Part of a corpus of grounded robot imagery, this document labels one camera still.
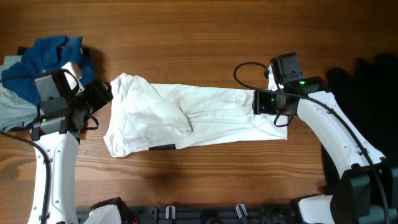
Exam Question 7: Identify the white t-shirt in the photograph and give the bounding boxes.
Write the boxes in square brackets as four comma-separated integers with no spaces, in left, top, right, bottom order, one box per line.
[103,73,288,157]

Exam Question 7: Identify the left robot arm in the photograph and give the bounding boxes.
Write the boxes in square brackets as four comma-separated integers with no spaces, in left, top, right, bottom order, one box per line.
[28,69,113,223]

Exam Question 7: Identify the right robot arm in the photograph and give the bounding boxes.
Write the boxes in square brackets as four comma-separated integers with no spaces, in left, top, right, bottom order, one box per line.
[252,53,397,223]

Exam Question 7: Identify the blue polo shirt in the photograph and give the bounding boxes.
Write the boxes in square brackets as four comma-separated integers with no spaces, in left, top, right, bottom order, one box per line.
[2,35,96,105]

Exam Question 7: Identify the light blue jeans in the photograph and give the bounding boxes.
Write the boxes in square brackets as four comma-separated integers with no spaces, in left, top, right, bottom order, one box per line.
[0,55,41,134]

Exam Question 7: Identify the black garment right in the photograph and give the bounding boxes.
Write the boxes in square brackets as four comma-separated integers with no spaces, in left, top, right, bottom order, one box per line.
[320,52,398,195]

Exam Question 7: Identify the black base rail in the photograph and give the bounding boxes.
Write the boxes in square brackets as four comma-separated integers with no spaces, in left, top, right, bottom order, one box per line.
[76,203,295,224]

